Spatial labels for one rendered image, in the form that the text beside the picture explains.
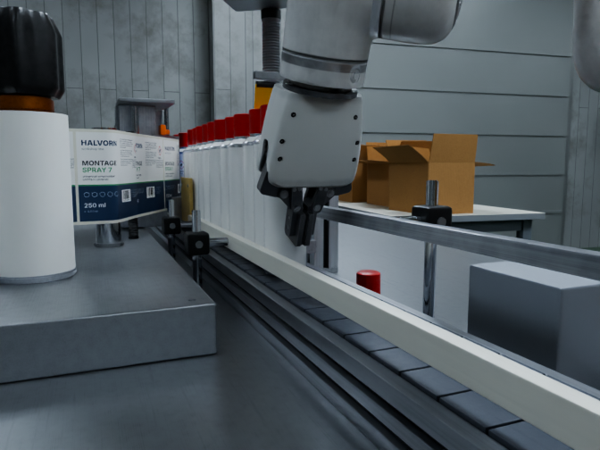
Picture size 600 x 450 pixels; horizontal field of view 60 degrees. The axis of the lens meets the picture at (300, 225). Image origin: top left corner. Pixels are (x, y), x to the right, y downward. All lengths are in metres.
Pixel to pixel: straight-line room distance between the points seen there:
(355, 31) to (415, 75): 5.29
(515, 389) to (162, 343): 0.33
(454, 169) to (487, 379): 2.28
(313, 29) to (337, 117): 0.09
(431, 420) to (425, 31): 0.32
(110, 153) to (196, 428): 0.57
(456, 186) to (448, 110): 3.42
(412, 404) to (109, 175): 0.66
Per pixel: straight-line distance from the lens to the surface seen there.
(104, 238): 0.88
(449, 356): 0.30
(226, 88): 4.87
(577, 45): 0.89
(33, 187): 0.63
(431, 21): 0.48
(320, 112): 0.51
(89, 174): 0.86
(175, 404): 0.42
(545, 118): 6.69
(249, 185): 0.70
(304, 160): 0.52
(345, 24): 0.48
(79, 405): 0.44
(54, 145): 0.64
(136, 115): 1.13
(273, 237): 0.60
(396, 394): 0.33
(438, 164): 2.48
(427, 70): 5.85
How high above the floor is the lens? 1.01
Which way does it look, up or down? 7 degrees down
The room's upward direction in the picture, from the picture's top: straight up
